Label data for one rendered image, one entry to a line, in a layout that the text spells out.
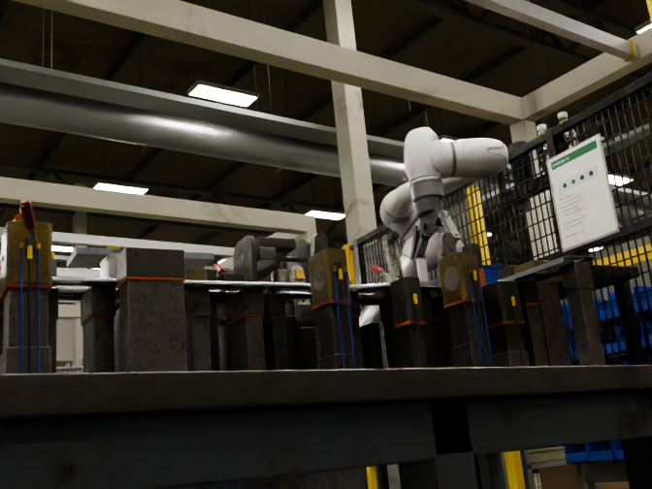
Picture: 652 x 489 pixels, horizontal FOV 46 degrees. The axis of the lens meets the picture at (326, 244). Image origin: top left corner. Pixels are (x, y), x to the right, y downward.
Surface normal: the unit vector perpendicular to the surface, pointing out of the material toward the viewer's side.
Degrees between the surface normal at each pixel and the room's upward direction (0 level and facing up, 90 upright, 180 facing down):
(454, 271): 90
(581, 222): 90
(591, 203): 90
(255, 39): 90
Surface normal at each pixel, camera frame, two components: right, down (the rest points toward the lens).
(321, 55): 0.57, -0.27
